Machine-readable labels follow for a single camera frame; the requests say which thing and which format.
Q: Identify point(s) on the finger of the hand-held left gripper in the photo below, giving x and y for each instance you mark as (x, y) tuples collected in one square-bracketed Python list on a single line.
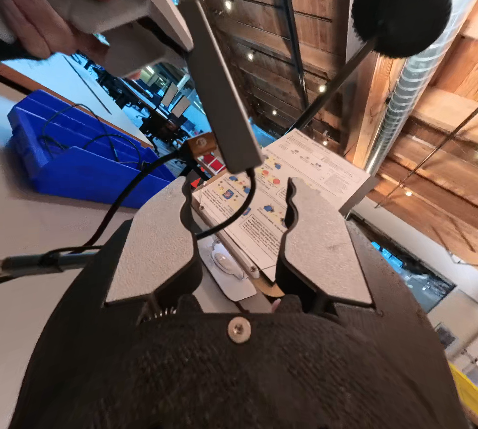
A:
[(164, 11), (142, 55)]

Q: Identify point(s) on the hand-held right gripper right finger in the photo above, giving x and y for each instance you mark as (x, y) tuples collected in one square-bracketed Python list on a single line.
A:
[(323, 250)]

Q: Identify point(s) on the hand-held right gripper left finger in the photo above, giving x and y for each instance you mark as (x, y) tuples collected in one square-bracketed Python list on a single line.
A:
[(157, 246)]

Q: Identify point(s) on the dark grey hub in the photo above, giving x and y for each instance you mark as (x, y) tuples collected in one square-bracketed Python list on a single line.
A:
[(220, 100)]

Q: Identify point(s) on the grey desk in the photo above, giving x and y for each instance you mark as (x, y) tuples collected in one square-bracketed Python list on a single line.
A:
[(30, 220)]

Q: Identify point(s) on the person's left hand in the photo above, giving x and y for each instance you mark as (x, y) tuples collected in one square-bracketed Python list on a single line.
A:
[(30, 22)]

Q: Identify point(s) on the row of background office desks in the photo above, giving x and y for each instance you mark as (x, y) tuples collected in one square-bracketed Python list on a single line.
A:
[(160, 126)]

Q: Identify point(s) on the printed instruction sheet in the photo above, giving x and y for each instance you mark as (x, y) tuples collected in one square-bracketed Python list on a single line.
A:
[(317, 164)]

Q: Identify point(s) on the black framed interior window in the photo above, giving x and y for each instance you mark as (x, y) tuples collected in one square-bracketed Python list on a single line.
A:
[(410, 276)]

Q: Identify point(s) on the white plastic package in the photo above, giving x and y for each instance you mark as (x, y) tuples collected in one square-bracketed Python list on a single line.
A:
[(239, 287)]

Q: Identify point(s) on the blue plastic bin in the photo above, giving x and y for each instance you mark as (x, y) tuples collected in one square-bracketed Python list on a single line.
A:
[(93, 179)]

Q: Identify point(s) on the black ceiling light track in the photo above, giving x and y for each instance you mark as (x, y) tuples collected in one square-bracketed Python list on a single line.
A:
[(289, 33)]

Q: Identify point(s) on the black metal rod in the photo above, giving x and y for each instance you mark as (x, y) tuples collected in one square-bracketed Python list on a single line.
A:
[(30, 263)]

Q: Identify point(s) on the yellow object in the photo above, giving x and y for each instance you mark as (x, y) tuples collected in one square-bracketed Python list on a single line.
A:
[(465, 388)]

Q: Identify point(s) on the black fuzzy microphone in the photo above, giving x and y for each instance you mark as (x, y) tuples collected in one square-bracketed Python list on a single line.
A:
[(401, 7)]

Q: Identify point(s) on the silver ventilation duct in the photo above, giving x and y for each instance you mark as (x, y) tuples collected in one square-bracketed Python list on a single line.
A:
[(410, 93)]

